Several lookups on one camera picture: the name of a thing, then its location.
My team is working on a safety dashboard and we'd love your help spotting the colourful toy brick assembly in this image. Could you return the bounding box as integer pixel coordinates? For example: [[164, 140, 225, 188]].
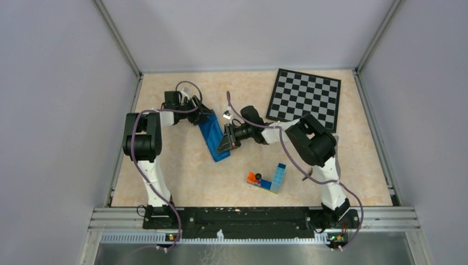
[[246, 163, 286, 194]]

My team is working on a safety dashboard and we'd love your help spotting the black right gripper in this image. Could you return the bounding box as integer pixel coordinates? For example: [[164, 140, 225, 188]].
[[216, 124, 253, 154]]

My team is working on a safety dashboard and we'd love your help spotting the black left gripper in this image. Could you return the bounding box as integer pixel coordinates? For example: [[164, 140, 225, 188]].
[[176, 95, 214, 126]]

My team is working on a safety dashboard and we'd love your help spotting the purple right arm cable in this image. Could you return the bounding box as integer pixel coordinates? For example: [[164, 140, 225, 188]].
[[226, 91, 365, 252]]

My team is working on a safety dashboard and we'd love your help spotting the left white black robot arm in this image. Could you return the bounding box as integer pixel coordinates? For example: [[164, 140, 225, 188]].
[[122, 88, 225, 228]]

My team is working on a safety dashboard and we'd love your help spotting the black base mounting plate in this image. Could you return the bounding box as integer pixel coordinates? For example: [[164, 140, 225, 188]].
[[142, 206, 359, 240]]

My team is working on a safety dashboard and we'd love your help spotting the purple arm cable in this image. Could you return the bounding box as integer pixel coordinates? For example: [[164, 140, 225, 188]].
[[130, 80, 204, 253], [226, 91, 365, 252]]

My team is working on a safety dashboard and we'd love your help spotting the silver metal knife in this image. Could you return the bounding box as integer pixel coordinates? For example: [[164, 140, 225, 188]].
[[334, 134, 341, 178]]

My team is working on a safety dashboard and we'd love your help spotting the black white checkerboard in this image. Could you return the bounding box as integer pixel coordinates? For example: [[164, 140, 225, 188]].
[[266, 68, 341, 133]]

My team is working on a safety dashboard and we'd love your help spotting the aluminium frame rail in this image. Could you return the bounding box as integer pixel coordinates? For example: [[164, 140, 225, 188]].
[[79, 206, 434, 264]]

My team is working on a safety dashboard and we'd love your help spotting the blue cloth napkin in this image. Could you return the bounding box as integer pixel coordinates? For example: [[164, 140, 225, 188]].
[[199, 112, 230, 162]]

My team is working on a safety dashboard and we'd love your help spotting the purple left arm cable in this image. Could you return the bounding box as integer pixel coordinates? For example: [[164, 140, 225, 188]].
[[130, 80, 204, 253]]

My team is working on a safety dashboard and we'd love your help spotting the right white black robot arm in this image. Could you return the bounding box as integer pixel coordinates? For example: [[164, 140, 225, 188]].
[[216, 105, 350, 227]]

